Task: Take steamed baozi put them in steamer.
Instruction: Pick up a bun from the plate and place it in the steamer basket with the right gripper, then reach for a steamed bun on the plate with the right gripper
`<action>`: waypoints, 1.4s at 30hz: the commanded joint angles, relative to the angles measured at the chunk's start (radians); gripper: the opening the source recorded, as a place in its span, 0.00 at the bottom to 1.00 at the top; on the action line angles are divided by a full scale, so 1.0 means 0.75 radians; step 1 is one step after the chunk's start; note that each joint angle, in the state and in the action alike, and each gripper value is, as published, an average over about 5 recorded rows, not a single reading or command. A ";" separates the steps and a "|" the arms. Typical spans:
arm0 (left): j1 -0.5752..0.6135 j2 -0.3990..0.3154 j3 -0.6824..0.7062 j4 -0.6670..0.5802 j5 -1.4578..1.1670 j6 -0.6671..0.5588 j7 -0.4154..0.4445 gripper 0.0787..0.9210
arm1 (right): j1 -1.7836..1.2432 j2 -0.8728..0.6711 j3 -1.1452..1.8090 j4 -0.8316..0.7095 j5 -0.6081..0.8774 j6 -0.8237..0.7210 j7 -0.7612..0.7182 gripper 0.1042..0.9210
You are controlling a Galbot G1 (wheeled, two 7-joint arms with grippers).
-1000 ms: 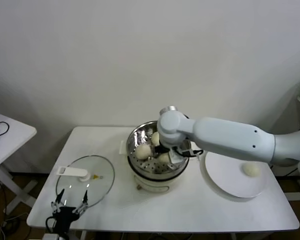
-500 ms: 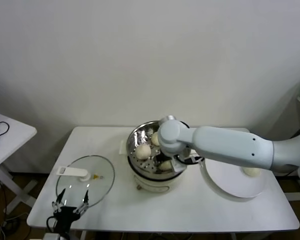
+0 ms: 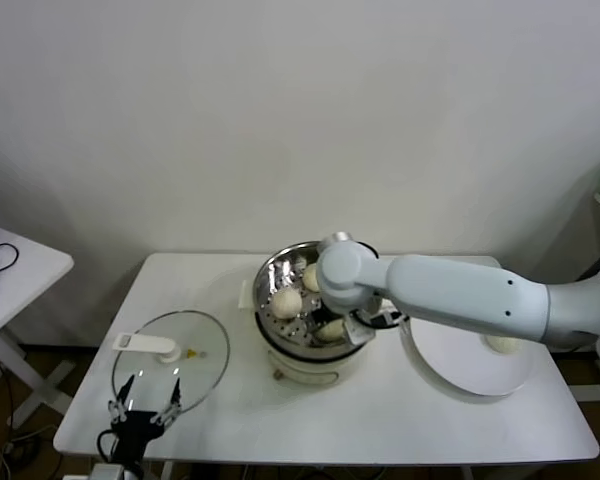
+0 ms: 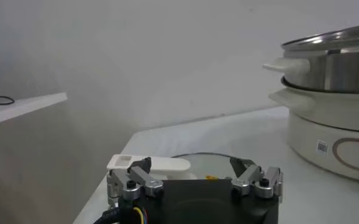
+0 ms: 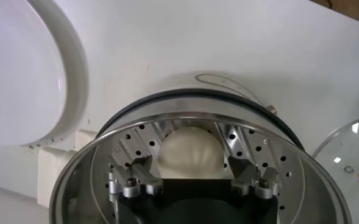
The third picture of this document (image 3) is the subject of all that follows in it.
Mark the white oval plate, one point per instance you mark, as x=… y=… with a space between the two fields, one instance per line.
x=460 y=360

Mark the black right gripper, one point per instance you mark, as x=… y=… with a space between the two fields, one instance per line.
x=325 y=316

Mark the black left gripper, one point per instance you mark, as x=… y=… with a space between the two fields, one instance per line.
x=135 y=426

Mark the white steamed baozi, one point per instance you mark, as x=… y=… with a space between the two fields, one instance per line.
x=285 y=303
x=310 y=277
x=331 y=330
x=502 y=345

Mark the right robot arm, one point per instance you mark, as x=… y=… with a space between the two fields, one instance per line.
x=455 y=295

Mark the cream electric cooker pot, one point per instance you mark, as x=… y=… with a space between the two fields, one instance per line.
x=305 y=372

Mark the stainless steel steamer basket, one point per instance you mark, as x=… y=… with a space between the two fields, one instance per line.
x=275 y=280

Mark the white side table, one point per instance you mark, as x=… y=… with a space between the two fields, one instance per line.
x=25 y=280

